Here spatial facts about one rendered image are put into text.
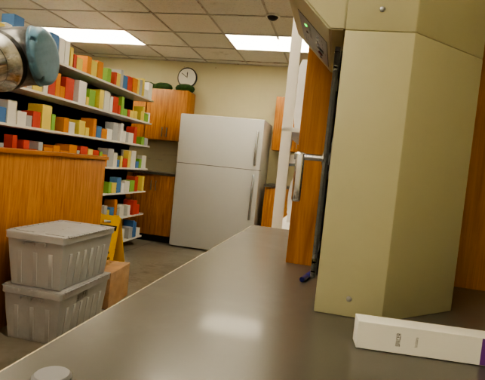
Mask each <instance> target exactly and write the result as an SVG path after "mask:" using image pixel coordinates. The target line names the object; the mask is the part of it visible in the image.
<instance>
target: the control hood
mask: <svg viewBox="0 0 485 380"><path fill-rule="evenodd" d="M290 6H291V9H292V12H293V17H294V20H295V23H296V28H297V31H298V34H299V35H300V37H301V38H302V39H303V40H304V42H305V43H306V44H307V45H308V46H309V47H310V48H311V49H312V47H311V46H310V45H309V44H308V42H307V41H306V40H305V38H304V34H303V30H302V24H301V21H300V18H299V12H298V9H299V10H300V12H301V13H302V14H303V15H304V16H305V18H306V19H307V20H308V21H309V22H310V24H312V25H313V27H314V28H315V29H316V30H317V31H318V33H319V34H320V35H321V36H322V37H323V39H324V40H325V41H326V42H327V53H328V64H329V67H328V66H327V65H326V64H325V63H324V61H323V60H322V59H321V58H320V57H319V56H318V55H317V54H316V52H315V51H314V50H313V49H312V50H313V52H314V53H315V54H316V55H317V57H318V58H319V59H320V60H321V62H322V63H323V64H324V65H325V66H326V67H327V68H328V69H329V70H330V72H333V61H334V54H335V49H336V47H341V52H342V51H343V45H344V37H345V25H346V18H347V11H348V0H290Z"/></svg>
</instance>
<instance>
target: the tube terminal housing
mask: <svg viewBox="0 0 485 380"><path fill-rule="evenodd" d="M484 45H485V0H348V11H347V18H346V25H345V37H344V45H343V52H342V65H341V72H340V79H339V92H338V99H337V106H336V119H335V126H334V132H333V145H332V152H331V159H330V172H329V179H328V187H327V199H326V207H325V214H324V227H323V233H322V240H321V253H320V260H319V267H318V280H317V287H316V294H315V307H314V311H318V312H323V313H328V314H336V315H342V316H346V317H355V314H366V315H372V316H378V317H388V318H394V319H403V318H408V317H416V316H421V315H426V314H435V313H440V312H445V311H451V305H452V298H453V287H454V281H455V275H456V264H457V258H458V251H459V240H460V234H461V228H462V217H463V211H464V205H465V193H466V187H467V181H468V170H469V164H470V157H471V147H472V140H473V134H474V123H475V117H476V111H477V100H478V94H479V87H480V76H481V70H482V64H483V52H484Z"/></svg>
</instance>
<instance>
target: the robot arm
mask: <svg viewBox="0 0 485 380"><path fill-rule="evenodd" d="M59 69H60V57H59V52H58V49H57V45H56V42H55V40H54V39H53V38H52V35H51V34H50V33H49V31H47V30H46V29H44V28H42V27H37V26H0V92H8V91H10V90H15V89H18V88H21V87H25V86H33V85H35V86H39V87H43V86H48V85H51V84H53V83H54V82H55V81H56V79H57V76H58V73H59Z"/></svg>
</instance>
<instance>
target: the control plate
mask: <svg viewBox="0 0 485 380"><path fill-rule="evenodd" d="M298 12H299V18H300V21H301V24H302V30H303V34H304V38H305V40H306V41H307V42H308V44H309V45H310V46H311V47H312V49H313V50H314V51H315V52H316V54H317V55H318V56H320V54H319V53H318V51H319V49H318V48H317V46H316V44H318V43H319V42H320V43H319V45H320V46H319V47H320V49H321V50H322V51H323V52H324V54H322V55H323V56H322V58H323V59H322V58H321V59H322V60H323V61H324V63H325V64H326V65H327V66H328V67H329V64H328V53H327V42H326V41H325V40H324V39H323V37H322V36H321V35H320V34H319V33H318V31H317V30H316V29H315V28H314V27H313V25H312V24H310V22H309V21H308V20H307V19H306V18H305V16H304V15H303V14H302V13H301V12H300V10H299V9H298ZM305 24H306V25H307V26H308V27H307V26H305ZM306 30H307V31H308V33H307V32H306ZM316 35H317V36H318V37H319V39H318V40H319V42H318V43H317V42H316V41H317V39H316V37H317V36H316Z"/></svg>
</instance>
